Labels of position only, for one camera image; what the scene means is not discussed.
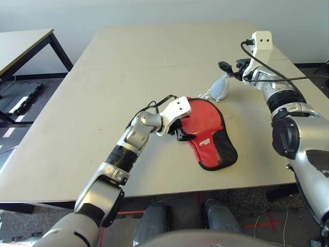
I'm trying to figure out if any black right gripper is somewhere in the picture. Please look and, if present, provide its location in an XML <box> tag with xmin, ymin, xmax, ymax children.
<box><xmin>218</xmin><ymin>58</ymin><xmax>251</xmax><ymax>80</ymax></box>

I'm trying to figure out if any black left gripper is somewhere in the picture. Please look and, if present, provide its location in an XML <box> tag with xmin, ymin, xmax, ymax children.
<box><xmin>168</xmin><ymin>119</ymin><xmax>190</xmax><ymax>142</ymax></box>

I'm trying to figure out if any grey plush keychain toy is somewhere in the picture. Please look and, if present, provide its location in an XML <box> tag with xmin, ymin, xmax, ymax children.
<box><xmin>197</xmin><ymin>74</ymin><xmax>231</xmax><ymax>103</ymax></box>

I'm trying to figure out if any red ping-pong paddle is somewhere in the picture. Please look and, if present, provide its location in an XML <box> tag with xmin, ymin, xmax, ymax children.
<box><xmin>184</xmin><ymin>100</ymin><xmax>223</xmax><ymax>136</ymax></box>

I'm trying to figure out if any red and black paddle case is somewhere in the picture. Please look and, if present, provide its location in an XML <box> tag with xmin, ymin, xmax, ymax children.
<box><xmin>179</xmin><ymin>97</ymin><xmax>239</xmax><ymax>171</ymax></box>

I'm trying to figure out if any grey robot right leg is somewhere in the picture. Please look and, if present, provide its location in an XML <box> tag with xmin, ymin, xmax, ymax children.
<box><xmin>200</xmin><ymin>199</ymin><xmax>241</xmax><ymax>234</ymax></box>

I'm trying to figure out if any grey robot leg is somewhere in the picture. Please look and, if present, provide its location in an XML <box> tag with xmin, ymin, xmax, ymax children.
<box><xmin>136</xmin><ymin>200</ymin><xmax>172</xmax><ymax>247</ymax></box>
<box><xmin>200</xmin><ymin>199</ymin><xmax>241</xmax><ymax>234</ymax></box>

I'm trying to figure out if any grey robot left leg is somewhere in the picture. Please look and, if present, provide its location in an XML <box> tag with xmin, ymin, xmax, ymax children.
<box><xmin>136</xmin><ymin>200</ymin><xmax>172</xmax><ymax>247</ymax></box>

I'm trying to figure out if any dark grey floor mat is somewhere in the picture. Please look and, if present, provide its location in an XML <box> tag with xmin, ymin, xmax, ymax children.
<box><xmin>215</xmin><ymin>189</ymin><xmax>306</xmax><ymax>214</ymax></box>

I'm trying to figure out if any grey robot torso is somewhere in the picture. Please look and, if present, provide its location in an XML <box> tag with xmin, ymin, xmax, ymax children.
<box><xmin>138</xmin><ymin>230</ymin><xmax>260</xmax><ymax>247</ymax></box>

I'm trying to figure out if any black-legged side table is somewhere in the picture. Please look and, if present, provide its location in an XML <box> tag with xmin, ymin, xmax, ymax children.
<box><xmin>0</xmin><ymin>28</ymin><xmax>74</xmax><ymax>124</ymax></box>

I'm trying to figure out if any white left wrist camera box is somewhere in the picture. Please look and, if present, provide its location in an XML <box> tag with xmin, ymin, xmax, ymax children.
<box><xmin>155</xmin><ymin>96</ymin><xmax>192</xmax><ymax>137</ymax></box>

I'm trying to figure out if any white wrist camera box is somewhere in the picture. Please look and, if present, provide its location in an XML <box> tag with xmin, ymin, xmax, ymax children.
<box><xmin>155</xmin><ymin>96</ymin><xmax>192</xmax><ymax>137</ymax></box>
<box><xmin>243</xmin><ymin>30</ymin><xmax>273</xmax><ymax>84</ymax></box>

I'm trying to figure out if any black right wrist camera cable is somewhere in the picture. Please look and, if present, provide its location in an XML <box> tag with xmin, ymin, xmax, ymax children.
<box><xmin>241</xmin><ymin>38</ymin><xmax>329</xmax><ymax>100</ymax></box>

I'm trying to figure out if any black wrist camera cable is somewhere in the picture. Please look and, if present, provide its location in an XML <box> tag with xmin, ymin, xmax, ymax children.
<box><xmin>143</xmin><ymin>95</ymin><xmax>178</xmax><ymax>114</ymax></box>
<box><xmin>241</xmin><ymin>38</ymin><xmax>329</xmax><ymax>100</ymax></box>

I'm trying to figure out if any black left wrist camera cable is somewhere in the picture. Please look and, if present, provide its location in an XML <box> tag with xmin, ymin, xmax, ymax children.
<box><xmin>143</xmin><ymin>95</ymin><xmax>178</xmax><ymax>114</ymax></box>

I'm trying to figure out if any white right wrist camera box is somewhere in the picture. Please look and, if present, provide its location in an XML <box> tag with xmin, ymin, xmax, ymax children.
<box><xmin>243</xmin><ymin>30</ymin><xmax>273</xmax><ymax>84</ymax></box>

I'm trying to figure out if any black camera tripod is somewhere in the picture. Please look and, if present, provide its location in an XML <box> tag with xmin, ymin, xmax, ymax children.
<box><xmin>312</xmin><ymin>58</ymin><xmax>329</xmax><ymax>76</ymax></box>

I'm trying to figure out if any white floor cable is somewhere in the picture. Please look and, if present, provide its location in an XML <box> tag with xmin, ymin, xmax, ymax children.
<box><xmin>253</xmin><ymin>208</ymin><xmax>291</xmax><ymax>247</ymax></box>

